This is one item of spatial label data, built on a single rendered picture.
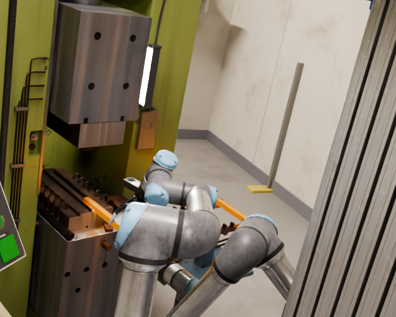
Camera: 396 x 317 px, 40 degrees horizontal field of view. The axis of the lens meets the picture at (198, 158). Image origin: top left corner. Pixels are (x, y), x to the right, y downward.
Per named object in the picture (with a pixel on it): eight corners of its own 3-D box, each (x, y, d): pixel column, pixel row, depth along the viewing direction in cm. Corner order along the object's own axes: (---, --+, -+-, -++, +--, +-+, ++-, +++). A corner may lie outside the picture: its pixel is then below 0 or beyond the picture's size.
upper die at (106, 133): (122, 144, 213) (126, 121, 210) (77, 148, 200) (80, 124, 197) (70, 110, 241) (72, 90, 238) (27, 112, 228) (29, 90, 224)
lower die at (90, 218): (110, 224, 225) (113, 205, 222) (67, 233, 212) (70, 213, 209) (61, 183, 253) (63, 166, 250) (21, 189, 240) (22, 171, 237)
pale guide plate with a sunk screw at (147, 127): (153, 148, 241) (159, 111, 236) (137, 149, 235) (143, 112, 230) (151, 146, 243) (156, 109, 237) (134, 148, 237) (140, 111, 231)
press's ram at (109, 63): (153, 119, 219) (170, 19, 206) (68, 124, 193) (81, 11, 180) (99, 89, 247) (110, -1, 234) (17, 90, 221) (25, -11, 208)
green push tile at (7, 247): (20, 254, 181) (13, 233, 180) (4, 263, 174) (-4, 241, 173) (16, 255, 181) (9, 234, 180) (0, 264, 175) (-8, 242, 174)
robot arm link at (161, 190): (181, 196, 161) (185, 172, 169) (144, 190, 160) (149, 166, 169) (177, 214, 166) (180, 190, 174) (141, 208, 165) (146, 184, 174)
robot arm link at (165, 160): (155, 160, 167) (158, 144, 174) (142, 183, 174) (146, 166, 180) (178, 170, 169) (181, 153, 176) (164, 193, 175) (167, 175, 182)
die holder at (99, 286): (132, 311, 246) (147, 224, 231) (55, 337, 220) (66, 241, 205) (70, 251, 283) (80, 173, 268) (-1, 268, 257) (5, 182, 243)
